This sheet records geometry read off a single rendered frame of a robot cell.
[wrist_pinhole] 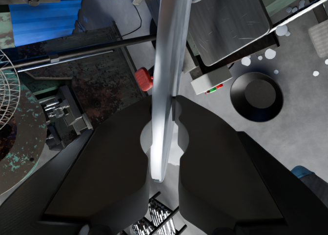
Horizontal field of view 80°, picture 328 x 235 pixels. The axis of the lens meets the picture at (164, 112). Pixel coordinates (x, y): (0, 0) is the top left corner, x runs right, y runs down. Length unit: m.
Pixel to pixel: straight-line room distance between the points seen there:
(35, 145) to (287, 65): 1.53
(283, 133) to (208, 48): 0.99
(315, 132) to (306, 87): 0.25
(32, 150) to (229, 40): 1.35
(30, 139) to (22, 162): 0.15
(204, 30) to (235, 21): 0.06
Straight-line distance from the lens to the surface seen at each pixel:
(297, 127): 1.29
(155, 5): 0.62
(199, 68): 0.65
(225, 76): 0.70
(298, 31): 1.16
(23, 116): 1.54
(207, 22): 0.41
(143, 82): 0.64
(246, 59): 0.53
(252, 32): 0.37
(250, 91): 1.30
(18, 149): 1.52
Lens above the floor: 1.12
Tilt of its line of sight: 36 degrees down
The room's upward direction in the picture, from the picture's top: 117 degrees counter-clockwise
